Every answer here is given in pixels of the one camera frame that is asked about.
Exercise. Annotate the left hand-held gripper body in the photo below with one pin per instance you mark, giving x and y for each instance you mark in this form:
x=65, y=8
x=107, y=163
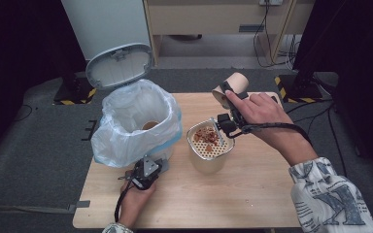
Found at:
x=149, y=168

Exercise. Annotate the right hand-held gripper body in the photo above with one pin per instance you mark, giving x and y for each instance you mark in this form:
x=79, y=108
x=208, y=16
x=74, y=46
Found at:
x=227, y=124

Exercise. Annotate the pile of brown food scraps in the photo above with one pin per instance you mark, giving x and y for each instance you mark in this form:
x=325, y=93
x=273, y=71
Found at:
x=207, y=134

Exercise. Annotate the beige perforated strainer insert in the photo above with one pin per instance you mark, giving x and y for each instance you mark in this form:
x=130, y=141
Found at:
x=213, y=151

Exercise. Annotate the beige container with silver rim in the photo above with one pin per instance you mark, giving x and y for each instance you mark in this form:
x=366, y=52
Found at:
x=207, y=166

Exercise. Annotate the white lidded pedal trash bin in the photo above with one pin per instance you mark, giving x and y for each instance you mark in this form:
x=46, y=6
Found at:
x=119, y=66

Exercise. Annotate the person's right hand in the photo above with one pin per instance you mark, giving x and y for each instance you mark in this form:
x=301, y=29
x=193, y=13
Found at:
x=262, y=111

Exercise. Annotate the person's left hand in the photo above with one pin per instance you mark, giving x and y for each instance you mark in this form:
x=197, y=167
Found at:
x=136, y=204

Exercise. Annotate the translucent white bin liner bag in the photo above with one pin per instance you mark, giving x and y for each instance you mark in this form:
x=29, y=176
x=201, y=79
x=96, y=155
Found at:
x=116, y=142

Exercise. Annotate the black stand hazard-striped base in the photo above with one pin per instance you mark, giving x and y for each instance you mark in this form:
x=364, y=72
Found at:
x=74, y=95
x=301, y=92

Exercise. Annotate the light wooden desk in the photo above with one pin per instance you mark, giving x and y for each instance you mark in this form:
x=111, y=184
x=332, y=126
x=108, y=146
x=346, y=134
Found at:
x=207, y=19

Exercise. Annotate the grey tape strip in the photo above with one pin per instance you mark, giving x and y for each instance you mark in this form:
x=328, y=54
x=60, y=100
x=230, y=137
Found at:
x=79, y=205

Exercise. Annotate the white power strip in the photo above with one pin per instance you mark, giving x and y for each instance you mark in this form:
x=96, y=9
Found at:
x=271, y=2

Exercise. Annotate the black curtain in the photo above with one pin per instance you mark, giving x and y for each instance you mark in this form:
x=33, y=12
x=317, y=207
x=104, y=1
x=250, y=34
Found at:
x=362, y=48
x=13, y=64

